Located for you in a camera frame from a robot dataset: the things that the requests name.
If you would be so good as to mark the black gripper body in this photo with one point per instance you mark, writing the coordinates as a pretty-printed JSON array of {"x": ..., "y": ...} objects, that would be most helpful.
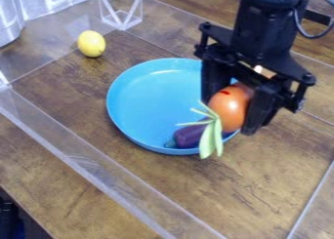
[{"x": 255, "y": 47}]

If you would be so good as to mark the grey white curtain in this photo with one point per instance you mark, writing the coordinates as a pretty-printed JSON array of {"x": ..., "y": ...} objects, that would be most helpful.
[{"x": 16, "y": 12}]

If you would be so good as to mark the clear acrylic enclosure wall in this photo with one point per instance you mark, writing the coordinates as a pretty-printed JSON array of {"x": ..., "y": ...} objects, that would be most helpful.
[{"x": 91, "y": 186}]

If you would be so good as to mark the purple toy eggplant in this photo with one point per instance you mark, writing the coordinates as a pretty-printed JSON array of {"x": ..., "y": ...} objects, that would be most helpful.
[{"x": 186, "y": 137}]

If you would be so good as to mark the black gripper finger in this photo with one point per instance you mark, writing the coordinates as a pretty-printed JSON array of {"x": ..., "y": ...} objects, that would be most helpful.
[
  {"x": 267, "y": 100},
  {"x": 214, "y": 78}
]

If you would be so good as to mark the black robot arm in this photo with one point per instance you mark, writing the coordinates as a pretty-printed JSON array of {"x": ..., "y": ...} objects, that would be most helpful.
[{"x": 251, "y": 53}]

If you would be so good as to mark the blue round tray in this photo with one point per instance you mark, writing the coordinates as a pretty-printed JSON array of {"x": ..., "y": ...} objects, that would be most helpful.
[{"x": 151, "y": 100}]

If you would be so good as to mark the orange toy carrot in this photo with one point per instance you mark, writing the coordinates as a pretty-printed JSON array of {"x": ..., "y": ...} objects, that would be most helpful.
[{"x": 225, "y": 116}]

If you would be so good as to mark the yellow toy lemon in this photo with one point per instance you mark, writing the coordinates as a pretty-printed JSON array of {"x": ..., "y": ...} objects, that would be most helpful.
[{"x": 91, "y": 43}]

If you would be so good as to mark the clear acrylic corner bracket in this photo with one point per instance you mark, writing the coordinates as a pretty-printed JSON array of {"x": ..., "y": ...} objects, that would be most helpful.
[{"x": 116, "y": 18}]

